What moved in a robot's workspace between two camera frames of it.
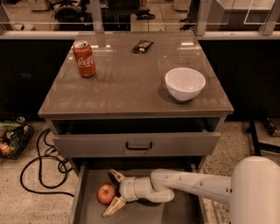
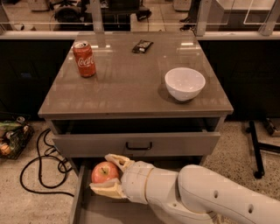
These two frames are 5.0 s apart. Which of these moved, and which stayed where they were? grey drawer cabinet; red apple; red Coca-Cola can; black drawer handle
Moved: red apple
Stayed: grey drawer cabinet; red Coca-Cola can; black drawer handle
